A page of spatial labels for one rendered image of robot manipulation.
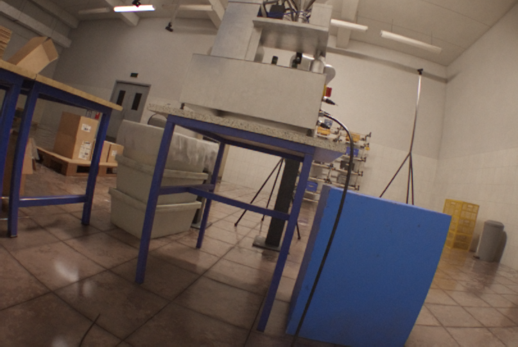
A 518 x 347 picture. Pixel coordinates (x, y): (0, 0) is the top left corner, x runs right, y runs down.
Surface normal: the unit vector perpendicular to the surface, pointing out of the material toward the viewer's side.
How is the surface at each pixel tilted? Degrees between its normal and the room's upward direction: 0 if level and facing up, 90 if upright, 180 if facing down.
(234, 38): 90
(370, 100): 90
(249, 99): 90
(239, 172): 90
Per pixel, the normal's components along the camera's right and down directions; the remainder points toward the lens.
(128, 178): -0.34, -0.01
